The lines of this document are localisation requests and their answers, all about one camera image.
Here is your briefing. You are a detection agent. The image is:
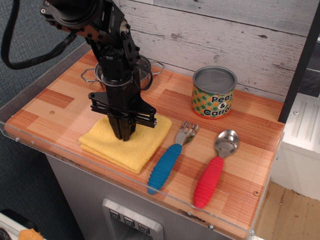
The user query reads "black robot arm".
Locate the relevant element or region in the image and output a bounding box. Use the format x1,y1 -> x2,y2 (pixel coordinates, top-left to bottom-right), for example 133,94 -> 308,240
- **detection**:
41,0 -> 157,141

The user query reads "white toy sink unit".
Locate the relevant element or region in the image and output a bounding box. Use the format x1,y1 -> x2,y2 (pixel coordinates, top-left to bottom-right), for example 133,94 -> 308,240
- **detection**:
270,93 -> 320,200

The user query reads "clear acrylic guard rail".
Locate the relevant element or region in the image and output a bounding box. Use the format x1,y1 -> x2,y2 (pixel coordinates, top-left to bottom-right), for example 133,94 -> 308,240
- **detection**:
0,44 -> 284,240

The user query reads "small steel pot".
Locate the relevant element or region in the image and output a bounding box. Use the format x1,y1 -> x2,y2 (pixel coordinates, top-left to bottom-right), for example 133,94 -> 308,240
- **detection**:
80,55 -> 165,89

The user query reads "black vertical post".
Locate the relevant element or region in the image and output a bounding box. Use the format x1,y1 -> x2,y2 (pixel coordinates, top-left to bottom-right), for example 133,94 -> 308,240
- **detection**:
278,3 -> 320,124

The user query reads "blue handled fork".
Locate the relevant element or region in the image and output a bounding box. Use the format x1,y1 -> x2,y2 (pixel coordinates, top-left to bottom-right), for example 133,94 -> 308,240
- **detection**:
147,120 -> 199,195

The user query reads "orange object bottom corner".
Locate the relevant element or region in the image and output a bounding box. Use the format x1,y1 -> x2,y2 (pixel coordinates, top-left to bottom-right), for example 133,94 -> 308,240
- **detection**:
18,228 -> 44,240

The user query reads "grey toy fridge cabinet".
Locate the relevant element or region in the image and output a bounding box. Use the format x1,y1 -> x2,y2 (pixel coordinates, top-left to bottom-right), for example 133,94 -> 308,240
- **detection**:
47,156 -> 227,240

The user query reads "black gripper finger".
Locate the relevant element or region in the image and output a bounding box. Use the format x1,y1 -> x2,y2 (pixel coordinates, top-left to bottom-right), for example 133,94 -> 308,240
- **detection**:
108,115 -> 123,140
121,119 -> 136,142

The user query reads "silver dispenser button panel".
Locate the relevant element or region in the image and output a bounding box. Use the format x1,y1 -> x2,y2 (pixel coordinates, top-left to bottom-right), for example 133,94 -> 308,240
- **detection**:
102,198 -> 164,240

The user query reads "yellow cloth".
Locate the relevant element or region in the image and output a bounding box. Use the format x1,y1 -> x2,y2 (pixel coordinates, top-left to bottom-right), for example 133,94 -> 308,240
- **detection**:
78,115 -> 172,174

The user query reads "black braided cable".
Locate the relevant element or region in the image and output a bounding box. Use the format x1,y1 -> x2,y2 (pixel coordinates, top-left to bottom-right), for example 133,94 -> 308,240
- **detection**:
0,0 -> 77,70

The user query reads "peas and carrots can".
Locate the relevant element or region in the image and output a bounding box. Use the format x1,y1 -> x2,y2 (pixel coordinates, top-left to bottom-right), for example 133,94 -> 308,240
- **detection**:
191,66 -> 237,120

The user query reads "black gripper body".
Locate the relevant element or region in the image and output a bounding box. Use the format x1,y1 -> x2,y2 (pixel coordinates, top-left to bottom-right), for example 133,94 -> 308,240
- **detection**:
88,82 -> 157,128

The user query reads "red handled spoon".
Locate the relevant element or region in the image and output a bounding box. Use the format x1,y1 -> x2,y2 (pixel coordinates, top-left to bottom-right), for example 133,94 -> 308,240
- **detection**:
193,129 -> 239,209

